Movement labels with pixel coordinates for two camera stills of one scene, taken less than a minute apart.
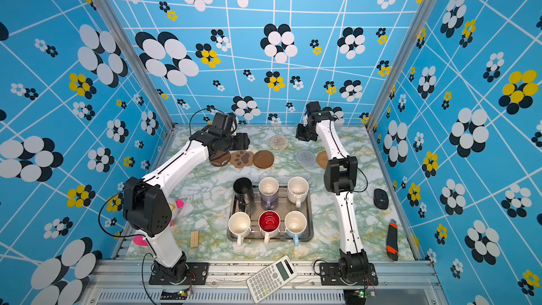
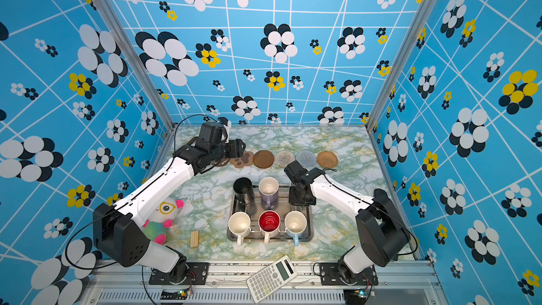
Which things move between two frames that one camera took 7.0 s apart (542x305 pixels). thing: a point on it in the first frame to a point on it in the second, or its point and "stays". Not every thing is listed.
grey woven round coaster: x=305 y=158 stays
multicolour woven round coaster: x=279 y=142 to x=284 y=158
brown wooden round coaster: x=263 y=159 stays
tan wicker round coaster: x=322 y=159 stays
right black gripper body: x=304 y=133 to x=296 y=198
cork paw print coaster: x=241 y=159 stays
